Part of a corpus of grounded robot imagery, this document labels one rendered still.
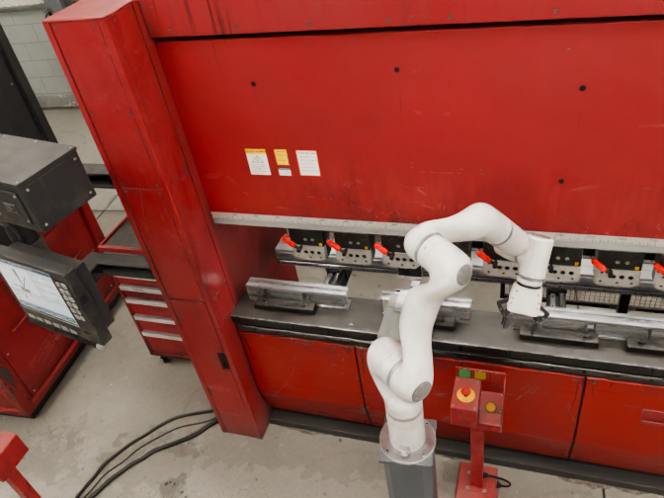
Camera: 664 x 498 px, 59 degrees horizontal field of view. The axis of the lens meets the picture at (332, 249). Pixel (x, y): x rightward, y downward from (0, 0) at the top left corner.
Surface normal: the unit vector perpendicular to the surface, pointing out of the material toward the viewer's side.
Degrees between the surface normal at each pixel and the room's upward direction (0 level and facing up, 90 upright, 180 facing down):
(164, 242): 90
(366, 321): 0
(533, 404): 90
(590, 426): 90
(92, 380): 0
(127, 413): 0
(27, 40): 90
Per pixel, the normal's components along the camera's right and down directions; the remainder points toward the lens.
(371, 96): -0.29, 0.62
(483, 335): -0.15, -0.77
